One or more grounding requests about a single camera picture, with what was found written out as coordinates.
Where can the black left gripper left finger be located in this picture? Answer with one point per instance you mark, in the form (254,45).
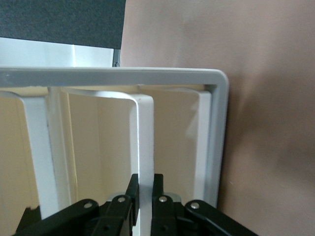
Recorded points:
(115,216)

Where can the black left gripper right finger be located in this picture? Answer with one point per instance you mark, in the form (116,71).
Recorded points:
(169,216)

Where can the white drawer cabinet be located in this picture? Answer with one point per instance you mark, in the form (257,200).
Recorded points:
(147,76)

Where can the white background panel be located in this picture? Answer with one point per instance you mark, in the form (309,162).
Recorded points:
(49,52)

